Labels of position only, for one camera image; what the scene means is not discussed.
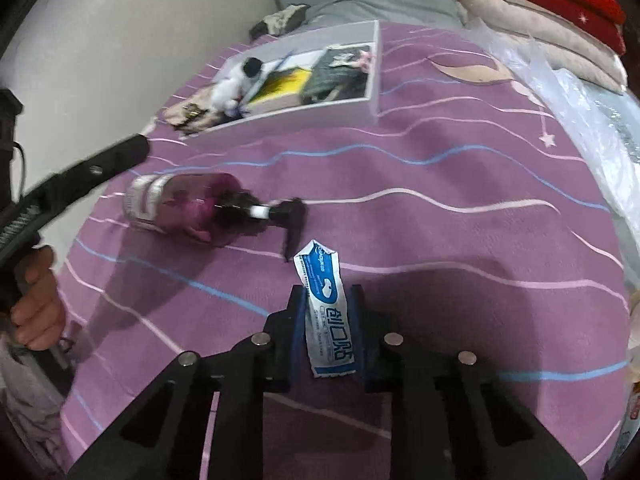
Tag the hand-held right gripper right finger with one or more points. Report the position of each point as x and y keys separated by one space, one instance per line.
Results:
x=357 y=330

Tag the white shallow box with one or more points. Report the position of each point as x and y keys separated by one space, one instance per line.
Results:
x=300 y=117

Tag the folded cream quilt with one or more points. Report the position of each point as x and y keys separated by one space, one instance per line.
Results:
x=540 y=30

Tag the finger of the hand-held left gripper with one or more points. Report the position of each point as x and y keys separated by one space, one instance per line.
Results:
x=95 y=170

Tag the person's left hand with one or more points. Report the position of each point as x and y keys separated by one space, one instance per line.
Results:
x=40 y=310

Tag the dark clothing heap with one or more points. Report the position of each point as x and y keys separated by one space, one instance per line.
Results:
x=280 y=20

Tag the clear plastic sheet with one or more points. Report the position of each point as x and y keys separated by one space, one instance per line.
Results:
x=590 y=125

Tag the purple spray bottle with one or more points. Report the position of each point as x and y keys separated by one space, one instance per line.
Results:
x=190 y=200

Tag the beige plaid pouch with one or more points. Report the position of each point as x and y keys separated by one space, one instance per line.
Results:
x=195 y=120

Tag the green plaid pouch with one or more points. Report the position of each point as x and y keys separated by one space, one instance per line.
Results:
x=335 y=77

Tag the white and blue bandage packet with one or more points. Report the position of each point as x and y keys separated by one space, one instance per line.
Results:
x=325 y=310

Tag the yellow printed packet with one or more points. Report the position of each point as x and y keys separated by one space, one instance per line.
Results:
x=285 y=85

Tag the grey blanket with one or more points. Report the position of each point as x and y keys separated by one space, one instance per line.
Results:
x=390 y=2

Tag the white plush toy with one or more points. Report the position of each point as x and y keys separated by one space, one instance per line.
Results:
x=232 y=87

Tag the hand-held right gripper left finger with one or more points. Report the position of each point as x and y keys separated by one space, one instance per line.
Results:
x=297 y=330

